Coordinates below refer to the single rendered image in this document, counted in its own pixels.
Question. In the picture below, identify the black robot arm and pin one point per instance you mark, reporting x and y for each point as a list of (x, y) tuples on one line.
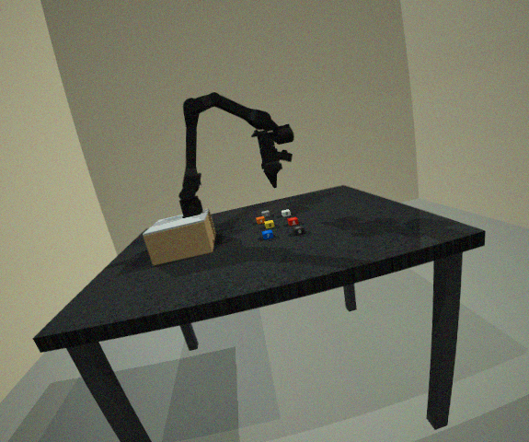
[(261, 120)]

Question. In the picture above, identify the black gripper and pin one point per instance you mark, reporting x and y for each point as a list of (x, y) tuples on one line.
[(270, 165)]

